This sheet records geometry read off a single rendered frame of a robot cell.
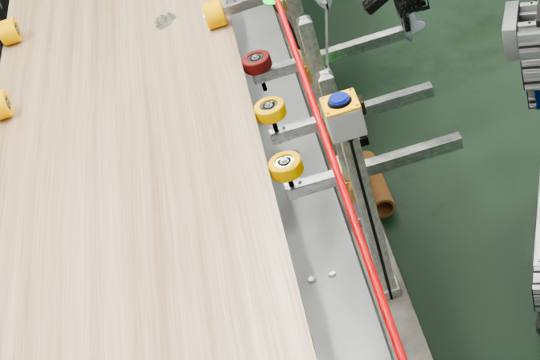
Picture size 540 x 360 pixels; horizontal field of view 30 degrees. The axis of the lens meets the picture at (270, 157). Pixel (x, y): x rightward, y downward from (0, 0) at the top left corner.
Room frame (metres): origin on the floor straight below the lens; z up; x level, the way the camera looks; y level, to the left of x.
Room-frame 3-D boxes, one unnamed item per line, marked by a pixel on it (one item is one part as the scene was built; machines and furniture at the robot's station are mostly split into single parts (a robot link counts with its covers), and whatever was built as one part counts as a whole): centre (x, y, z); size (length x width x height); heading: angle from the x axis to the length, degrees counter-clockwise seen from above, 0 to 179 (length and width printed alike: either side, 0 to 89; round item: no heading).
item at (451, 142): (1.89, -0.23, 0.81); 0.44 x 0.03 x 0.04; 88
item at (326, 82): (1.85, -0.17, 0.89); 0.04 x 0.04 x 0.48; 88
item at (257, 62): (2.40, -0.05, 0.85); 0.08 x 0.08 x 0.11
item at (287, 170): (1.90, -0.03, 0.85); 0.08 x 0.08 x 0.11
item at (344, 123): (1.59, -0.16, 1.18); 0.07 x 0.07 x 0.08; 88
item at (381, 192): (2.79, -0.32, 0.04); 0.30 x 0.08 x 0.08; 178
